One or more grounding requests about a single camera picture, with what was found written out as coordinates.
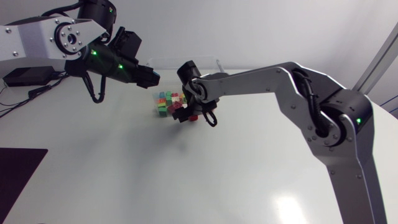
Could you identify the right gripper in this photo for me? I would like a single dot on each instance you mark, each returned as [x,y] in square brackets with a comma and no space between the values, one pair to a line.
[183,114]

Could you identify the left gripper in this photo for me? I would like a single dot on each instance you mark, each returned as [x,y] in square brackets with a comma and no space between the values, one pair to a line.
[146,77]

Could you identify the red toy brick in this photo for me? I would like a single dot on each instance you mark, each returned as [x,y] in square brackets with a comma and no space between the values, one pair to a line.
[193,118]

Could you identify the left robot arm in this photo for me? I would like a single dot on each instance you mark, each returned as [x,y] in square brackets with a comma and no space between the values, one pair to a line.
[34,39]

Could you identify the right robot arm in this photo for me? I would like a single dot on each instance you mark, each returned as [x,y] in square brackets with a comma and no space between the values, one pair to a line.
[314,93]

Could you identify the pile of toy bricks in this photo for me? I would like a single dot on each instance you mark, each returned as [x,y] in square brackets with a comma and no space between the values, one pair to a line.
[171,99]

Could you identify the clear plastic container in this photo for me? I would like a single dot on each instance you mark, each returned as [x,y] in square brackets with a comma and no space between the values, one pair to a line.
[168,67]

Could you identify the white toy brick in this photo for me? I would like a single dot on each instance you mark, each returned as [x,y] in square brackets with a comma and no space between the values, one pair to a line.
[175,99]

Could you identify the dark green toy brick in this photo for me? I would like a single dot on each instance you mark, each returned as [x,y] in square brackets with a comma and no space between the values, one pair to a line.
[163,113]

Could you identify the orange toy brick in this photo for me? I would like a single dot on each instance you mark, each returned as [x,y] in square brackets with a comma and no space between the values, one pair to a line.
[162,100]

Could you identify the black power brick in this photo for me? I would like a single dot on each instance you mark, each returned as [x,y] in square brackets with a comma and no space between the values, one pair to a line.
[28,75]

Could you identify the dark mat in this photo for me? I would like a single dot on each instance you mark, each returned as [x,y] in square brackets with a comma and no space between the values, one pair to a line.
[17,177]

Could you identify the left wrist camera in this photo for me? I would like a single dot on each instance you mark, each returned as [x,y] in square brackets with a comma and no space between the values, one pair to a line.
[129,42]

